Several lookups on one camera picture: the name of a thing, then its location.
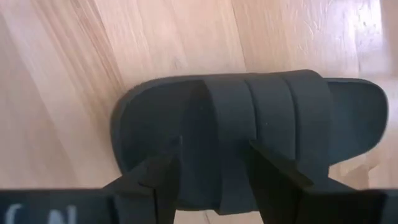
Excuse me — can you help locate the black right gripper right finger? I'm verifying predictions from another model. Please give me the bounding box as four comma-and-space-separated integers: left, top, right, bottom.
248, 141, 398, 224

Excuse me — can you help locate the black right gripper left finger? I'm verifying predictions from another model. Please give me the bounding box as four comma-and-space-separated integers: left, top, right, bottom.
0, 153, 182, 224

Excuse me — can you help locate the black slide sandal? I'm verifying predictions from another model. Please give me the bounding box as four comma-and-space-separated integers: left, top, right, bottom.
110, 68, 389, 216

